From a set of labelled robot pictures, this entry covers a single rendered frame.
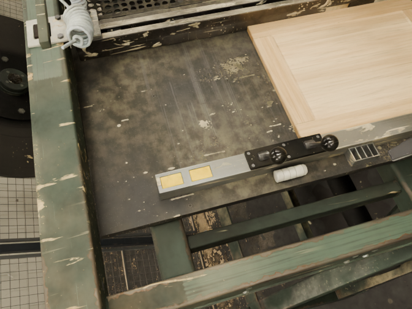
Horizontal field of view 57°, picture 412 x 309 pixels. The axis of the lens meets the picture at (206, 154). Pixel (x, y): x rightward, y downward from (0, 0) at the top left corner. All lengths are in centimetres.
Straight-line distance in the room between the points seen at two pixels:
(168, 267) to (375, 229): 46
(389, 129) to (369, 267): 65
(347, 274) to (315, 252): 76
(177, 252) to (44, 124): 43
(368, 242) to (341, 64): 54
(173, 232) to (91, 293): 25
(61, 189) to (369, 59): 92
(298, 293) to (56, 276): 118
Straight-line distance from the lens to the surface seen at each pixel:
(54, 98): 100
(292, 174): 94
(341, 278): 163
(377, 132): 106
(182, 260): 90
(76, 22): 99
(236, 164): 91
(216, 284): 80
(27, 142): 151
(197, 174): 89
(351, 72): 120
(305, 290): 174
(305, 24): 129
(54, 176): 88
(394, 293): 243
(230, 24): 122
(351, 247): 88
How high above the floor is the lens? 215
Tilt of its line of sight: 38 degrees down
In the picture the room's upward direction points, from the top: 83 degrees counter-clockwise
